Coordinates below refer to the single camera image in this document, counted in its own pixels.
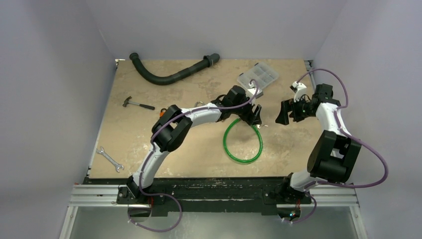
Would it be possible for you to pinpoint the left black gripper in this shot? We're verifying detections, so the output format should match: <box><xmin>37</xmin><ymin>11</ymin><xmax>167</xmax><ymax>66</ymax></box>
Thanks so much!
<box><xmin>231</xmin><ymin>95</ymin><xmax>261</xmax><ymax>125</ymax></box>

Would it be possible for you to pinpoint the green cable lock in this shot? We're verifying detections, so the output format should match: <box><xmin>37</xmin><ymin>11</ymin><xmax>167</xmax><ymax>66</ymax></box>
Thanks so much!
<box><xmin>222</xmin><ymin>119</ymin><xmax>264</xmax><ymax>164</ymax></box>

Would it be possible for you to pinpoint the large brass padlock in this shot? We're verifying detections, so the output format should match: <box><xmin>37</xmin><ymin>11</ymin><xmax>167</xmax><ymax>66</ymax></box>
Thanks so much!
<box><xmin>194</xmin><ymin>101</ymin><xmax>205</xmax><ymax>108</ymax></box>

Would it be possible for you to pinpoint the orange black padlock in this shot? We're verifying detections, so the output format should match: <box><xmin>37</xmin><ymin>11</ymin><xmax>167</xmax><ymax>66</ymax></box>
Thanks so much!
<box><xmin>159</xmin><ymin>108</ymin><xmax>167</xmax><ymax>117</ymax></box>

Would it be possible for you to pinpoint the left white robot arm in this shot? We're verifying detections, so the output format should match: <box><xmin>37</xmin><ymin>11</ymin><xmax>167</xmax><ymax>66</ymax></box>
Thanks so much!
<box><xmin>127</xmin><ymin>85</ymin><xmax>263</xmax><ymax>204</ymax></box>

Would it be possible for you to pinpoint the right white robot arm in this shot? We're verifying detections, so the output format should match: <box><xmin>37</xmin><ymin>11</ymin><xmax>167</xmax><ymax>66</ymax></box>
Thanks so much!
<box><xmin>275</xmin><ymin>82</ymin><xmax>361</xmax><ymax>203</ymax></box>

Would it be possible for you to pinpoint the clear plastic organizer box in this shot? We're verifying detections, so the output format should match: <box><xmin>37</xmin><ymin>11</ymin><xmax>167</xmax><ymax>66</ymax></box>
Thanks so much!
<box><xmin>237</xmin><ymin>62</ymin><xmax>279</xmax><ymax>90</ymax></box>

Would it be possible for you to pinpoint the small black hammer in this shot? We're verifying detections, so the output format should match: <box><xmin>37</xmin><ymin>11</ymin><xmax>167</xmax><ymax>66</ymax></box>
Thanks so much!
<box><xmin>122</xmin><ymin>96</ymin><xmax>155</xmax><ymax>110</ymax></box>

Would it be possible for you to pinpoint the silver open-end wrench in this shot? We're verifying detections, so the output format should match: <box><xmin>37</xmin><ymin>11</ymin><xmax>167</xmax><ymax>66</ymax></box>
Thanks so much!
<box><xmin>96</xmin><ymin>146</ymin><xmax>124</xmax><ymax>173</ymax></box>

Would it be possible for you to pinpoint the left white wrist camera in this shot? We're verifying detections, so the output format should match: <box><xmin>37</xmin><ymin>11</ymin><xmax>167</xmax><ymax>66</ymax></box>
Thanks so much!
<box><xmin>246</xmin><ymin>79</ymin><xmax>264</xmax><ymax>103</ymax></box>

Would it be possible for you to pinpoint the black corrugated hose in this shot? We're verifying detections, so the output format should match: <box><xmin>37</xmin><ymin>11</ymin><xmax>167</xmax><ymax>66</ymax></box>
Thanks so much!
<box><xmin>129</xmin><ymin>52</ymin><xmax>220</xmax><ymax>86</ymax></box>

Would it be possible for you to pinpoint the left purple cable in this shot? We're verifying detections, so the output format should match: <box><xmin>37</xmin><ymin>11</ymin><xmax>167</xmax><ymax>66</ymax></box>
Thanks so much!
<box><xmin>127</xmin><ymin>79</ymin><xmax>183</xmax><ymax>233</ymax></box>

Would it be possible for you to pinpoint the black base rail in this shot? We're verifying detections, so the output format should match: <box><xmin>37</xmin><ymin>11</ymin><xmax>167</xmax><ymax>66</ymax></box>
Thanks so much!
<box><xmin>83</xmin><ymin>176</ymin><xmax>312</xmax><ymax>218</ymax></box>

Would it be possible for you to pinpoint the aluminium frame rail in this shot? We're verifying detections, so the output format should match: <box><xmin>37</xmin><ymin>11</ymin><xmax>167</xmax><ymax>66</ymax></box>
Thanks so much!
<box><xmin>69</xmin><ymin>185</ymin><xmax>118</xmax><ymax>207</ymax></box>

